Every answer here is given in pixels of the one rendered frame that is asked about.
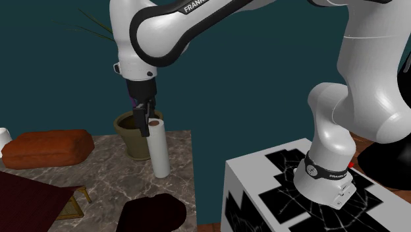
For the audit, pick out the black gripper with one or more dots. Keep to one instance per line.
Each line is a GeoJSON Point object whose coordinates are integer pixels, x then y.
{"type": "Point", "coordinates": [141, 90]}

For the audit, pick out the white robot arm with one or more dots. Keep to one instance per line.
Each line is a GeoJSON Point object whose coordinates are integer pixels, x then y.
{"type": "Point", "coordinates": [362, 83]}

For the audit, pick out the plant in olive green pot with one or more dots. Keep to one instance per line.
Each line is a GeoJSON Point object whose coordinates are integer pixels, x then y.
{"type": "Point", "coordinates": [133, 141]}

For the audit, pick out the white paper towel roll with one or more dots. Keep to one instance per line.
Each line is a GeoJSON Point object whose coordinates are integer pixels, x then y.
{"type": "Point", "coordinates": [158, 151]}

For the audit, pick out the dark maroon rounded object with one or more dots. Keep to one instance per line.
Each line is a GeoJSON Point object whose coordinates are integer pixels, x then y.
{"type": "Point", "coordinates": [151, 213]}

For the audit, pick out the orange-brown bread loaf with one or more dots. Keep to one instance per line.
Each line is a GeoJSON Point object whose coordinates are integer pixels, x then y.
{"type": "Point", "coordinates": [48, 149]}

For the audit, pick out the white and black robot stand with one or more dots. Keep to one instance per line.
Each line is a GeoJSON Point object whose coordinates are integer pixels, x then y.
{"type": "Point", "coordinates": [247, 180]}

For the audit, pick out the white rounded object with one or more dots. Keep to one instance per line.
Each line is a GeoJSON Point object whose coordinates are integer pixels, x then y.
{"type": "Point", "coordinates": [4, 136]}

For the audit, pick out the dark red flat panel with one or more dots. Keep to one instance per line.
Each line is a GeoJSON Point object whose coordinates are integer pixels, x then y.
{"type": "Point", "coordinates": [29, 205]}

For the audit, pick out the yellow wicker frame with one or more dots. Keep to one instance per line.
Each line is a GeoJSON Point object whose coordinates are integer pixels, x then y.
{"type": "Point", "coordinates": [71, 208]}

